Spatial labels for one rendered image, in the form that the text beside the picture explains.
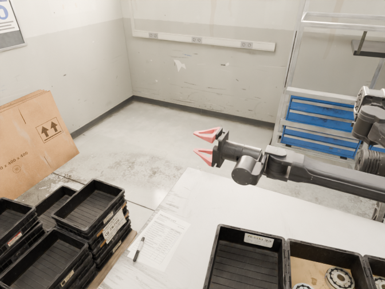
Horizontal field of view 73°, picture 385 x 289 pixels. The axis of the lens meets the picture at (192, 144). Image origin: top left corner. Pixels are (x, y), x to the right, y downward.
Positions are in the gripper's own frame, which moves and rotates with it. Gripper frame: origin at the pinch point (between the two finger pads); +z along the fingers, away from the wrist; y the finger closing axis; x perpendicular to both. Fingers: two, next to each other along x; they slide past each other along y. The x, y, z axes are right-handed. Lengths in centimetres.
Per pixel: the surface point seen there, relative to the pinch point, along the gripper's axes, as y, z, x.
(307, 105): 66, -32, 194
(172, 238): 75, 19, 13
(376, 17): -5, -72, 260
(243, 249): 62, -18, 13
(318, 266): 62, -50, 19
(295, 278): 62, -42, 9
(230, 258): 62, -15, 6
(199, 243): 76, 5, 16
